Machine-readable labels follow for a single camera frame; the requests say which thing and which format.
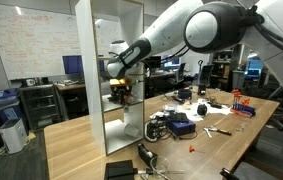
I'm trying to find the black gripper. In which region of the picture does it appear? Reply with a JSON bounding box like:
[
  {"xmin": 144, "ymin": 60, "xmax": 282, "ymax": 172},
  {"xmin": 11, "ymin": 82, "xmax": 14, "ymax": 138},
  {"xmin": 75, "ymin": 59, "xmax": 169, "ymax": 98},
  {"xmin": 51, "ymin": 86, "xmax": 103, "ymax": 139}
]
[{"xmin": 111, "ymin": 85, "xmax": 132, "ymax": 102}]

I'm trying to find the white sheet in shelf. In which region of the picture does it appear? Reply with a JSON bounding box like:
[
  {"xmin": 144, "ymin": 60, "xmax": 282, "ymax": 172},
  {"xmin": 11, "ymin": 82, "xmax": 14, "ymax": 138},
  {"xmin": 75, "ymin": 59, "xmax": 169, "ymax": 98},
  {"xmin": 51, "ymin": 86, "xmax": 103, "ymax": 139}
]
[{"xmin": 104, "ymin": 119, "xmax": 127, "ymax": 144}]

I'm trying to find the tall white shelf unit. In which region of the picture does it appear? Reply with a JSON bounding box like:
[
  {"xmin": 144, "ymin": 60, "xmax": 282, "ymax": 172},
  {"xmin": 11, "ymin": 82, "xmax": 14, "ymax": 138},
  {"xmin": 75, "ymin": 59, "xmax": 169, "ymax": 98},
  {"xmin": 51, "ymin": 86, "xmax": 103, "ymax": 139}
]
[{"xmin": 74, "ymin": 0, "xmax": 146, "ymax": 158}]

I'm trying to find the white paper roll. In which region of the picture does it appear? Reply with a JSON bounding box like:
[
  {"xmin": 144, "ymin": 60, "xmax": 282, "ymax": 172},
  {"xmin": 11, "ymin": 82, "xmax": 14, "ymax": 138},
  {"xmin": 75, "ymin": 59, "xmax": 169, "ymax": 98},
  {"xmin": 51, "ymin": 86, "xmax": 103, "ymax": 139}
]
[{"xmin": 124, "ymin": 122, "xmax": 142, "ymax": 139}]

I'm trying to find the dark black monitor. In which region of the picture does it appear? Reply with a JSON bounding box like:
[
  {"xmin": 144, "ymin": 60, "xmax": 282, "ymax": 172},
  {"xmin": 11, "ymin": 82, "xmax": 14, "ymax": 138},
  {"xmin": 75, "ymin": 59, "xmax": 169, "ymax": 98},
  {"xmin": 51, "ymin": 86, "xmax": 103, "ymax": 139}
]
[{"xmin": 144, "ymin": 55, "xmax": 162, "ymax": 70}]

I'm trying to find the wooden office desk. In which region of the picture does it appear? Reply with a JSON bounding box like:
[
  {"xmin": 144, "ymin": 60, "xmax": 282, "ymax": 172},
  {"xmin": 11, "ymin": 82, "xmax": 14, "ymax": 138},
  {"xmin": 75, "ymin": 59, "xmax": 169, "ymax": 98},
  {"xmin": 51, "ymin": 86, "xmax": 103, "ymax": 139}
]
[{"xmin": 54, "ymin": 81, "xmax": 86, "ymax": 118}]

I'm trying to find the monitor with blue screen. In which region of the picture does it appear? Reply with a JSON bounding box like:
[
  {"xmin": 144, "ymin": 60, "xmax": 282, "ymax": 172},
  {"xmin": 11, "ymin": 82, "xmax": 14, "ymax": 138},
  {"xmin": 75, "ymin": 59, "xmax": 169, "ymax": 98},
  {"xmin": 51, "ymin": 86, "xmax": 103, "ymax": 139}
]
[{"xmin": 62, "ymin": 54, "xmax": 85, "ymax": 75}]

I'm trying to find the dark office chair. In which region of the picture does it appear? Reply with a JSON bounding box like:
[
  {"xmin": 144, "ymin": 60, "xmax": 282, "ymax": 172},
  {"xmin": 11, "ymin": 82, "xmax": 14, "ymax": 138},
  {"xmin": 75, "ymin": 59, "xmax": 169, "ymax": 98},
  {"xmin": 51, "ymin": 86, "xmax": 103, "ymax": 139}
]
[{"xmin": 171, "ymin": 62, "xmax": 187, "ymax": 85}]

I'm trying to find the monitor with bright windows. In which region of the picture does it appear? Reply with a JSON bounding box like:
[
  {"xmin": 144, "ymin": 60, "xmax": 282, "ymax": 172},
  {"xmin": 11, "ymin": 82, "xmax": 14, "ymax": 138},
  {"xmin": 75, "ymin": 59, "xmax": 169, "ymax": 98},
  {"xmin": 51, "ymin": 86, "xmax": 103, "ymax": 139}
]
[{"xmin": 163, "ymin": 54, "xmax": 181, "ymax": 68}]

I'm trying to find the small dark blue case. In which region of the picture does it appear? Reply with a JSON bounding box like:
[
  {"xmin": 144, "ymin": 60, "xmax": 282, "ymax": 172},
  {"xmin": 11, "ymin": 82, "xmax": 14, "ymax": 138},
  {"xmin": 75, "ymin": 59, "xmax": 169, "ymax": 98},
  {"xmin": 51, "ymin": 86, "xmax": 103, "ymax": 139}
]
[{"xmin": 177, "ymin": 88, "xmax": 193, "ymax": 100}]

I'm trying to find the black stapler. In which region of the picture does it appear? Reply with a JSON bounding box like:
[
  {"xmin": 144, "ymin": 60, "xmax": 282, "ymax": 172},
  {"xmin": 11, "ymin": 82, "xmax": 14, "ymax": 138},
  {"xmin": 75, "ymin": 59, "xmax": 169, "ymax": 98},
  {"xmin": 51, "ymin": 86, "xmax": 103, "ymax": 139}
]
[{"xmin": 136, "ymin": 143, "xmax": 159, "ymax": 168}]

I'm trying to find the dark blue box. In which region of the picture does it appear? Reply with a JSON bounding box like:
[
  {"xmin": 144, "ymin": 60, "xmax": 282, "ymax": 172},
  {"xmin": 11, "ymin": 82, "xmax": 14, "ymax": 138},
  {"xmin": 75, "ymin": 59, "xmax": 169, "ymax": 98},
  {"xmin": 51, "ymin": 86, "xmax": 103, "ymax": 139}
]
[{"xmin": 165, "ymin": 118, "xmax": 196, "ymax": 137}]

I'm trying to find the flat black pouch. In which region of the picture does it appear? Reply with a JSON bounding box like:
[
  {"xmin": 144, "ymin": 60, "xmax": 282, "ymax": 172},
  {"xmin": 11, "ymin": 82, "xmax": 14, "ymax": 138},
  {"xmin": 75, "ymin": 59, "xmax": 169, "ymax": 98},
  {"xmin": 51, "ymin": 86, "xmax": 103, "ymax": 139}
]
[{"xmin": 104, "ymin": 159, "xmax": 136, "ymax": 180}]

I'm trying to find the black stand with pole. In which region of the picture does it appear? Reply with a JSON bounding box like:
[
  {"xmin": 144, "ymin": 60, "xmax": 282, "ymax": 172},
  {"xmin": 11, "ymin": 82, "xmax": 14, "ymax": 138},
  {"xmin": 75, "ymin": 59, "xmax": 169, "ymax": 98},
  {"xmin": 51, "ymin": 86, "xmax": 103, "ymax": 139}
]
[{"xmin": 196, "ymin": 59, "xmax": 215, "ymax": 96}]

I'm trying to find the black drawer cart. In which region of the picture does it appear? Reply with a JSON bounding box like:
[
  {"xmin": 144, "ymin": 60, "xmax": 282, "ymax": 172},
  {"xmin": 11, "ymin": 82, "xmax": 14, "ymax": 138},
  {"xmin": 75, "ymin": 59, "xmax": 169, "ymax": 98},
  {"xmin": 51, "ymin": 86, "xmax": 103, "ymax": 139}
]
[{"xmin": 18, "ymin": 84, "xmax": 61, "ymax": 130}]

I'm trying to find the white syringe tool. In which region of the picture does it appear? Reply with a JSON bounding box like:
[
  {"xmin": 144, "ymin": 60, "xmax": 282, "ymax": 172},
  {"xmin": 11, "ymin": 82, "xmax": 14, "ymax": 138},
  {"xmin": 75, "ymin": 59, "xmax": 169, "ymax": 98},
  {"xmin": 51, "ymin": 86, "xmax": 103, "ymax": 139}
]
[{"xmin": 133, "ymin": 168, "xmax": 186, "ymax": 176}]

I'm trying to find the round black speaker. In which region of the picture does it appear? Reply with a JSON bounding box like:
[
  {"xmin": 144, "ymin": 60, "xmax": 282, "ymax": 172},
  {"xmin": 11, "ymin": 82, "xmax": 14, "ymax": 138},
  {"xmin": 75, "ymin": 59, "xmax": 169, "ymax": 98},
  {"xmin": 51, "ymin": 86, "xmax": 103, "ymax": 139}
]
[{"xmin": 196, "ymin": 103, "xmax": 209, "ymax": 117}]

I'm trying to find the clear glass cup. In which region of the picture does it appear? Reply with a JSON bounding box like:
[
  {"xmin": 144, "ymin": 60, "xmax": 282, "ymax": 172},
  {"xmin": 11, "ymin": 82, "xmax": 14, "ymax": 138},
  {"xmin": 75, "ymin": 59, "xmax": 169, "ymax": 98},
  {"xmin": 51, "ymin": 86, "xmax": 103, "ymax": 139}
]
[{"xmin": 149, "ymin": 155, "xmax": 171, "ymax": 180}]

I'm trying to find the small black device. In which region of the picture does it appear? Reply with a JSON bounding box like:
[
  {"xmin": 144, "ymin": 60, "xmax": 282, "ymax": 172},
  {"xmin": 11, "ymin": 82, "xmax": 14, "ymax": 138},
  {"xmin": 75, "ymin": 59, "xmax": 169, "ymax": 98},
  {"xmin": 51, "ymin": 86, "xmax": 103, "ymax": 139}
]
[{"xmin": 208, "ymin": 101, "xmax": 223, "ymax": 110}]

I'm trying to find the whiteboard with writing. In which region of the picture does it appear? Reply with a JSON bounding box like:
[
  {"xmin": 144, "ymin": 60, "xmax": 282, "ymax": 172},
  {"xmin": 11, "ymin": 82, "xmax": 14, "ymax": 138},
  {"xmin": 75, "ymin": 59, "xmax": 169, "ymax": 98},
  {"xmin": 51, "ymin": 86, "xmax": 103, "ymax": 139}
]
[{"xmin": 0, "ymin": 2, "xmax": 169, "ymax": 81}]

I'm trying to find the white air purifier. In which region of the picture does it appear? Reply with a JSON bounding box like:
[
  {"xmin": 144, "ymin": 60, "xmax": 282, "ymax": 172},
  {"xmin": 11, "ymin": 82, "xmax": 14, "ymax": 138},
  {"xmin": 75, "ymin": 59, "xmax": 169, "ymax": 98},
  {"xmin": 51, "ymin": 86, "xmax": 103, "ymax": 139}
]
[{"xmin": 0, "ymin": 118, "xmax": 30, "ymax": 155}]

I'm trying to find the blue recycling bin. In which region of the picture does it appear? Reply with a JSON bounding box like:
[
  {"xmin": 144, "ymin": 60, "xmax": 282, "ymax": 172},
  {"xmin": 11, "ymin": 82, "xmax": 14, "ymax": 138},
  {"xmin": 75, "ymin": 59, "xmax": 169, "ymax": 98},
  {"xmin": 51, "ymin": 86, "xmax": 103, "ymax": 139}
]
[{"xmin": 0, "ymin": 87, "xmax": 24, "ymax": 126}]

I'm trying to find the blue hex key holder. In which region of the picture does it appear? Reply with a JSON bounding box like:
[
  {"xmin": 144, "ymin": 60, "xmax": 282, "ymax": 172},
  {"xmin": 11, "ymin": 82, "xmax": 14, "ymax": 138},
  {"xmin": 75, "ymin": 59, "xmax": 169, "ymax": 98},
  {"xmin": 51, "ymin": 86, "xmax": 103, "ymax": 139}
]
[{"xmin": 230, "ymin": 102, "xmax": 257, "ymax": 118}]

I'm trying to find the distant blue lit monitor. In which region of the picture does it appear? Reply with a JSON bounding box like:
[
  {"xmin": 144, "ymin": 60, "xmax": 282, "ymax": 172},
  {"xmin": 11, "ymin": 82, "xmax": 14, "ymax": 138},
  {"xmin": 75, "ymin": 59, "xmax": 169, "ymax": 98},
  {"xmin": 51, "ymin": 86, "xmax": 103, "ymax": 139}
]
[{"xmin": 246, "ymin": 59, "xmax": 264, "ymax": 80}]

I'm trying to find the black chair seat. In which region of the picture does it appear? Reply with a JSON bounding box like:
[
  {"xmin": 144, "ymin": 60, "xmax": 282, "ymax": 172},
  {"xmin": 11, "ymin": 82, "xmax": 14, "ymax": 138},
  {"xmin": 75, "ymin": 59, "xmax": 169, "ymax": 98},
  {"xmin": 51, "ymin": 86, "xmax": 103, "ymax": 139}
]
[{"xmin": 219, "ymin": 161, "xmax": 283, "ymax": 180}]

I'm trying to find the black cable bundle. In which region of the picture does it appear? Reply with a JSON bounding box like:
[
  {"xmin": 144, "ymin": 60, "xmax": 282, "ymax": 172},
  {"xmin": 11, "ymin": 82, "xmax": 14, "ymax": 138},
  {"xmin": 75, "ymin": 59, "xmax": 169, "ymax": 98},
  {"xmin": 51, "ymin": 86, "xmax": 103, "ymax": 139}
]
[{"xmin": 144, "ymin": 116, "xmax": 169, "ymax": 144}]

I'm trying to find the black yellow handled wrench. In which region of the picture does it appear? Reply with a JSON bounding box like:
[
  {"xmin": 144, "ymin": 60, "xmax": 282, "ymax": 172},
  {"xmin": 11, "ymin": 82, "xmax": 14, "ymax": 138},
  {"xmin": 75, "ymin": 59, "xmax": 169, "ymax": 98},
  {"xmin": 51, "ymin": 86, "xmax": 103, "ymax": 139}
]
[{"xmin": 210, "ymin": 126, "xmax": 233, "ymax": 137}]

